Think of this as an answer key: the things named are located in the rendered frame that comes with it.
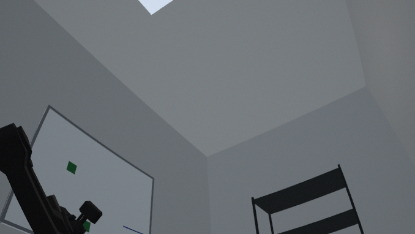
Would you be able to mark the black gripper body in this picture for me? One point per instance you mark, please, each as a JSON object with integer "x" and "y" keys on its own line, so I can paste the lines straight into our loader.
{"x": 88, "y": 211}

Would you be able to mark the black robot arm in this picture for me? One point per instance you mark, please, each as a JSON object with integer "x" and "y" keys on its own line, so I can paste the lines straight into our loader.
{"x": 43, "y": 213}

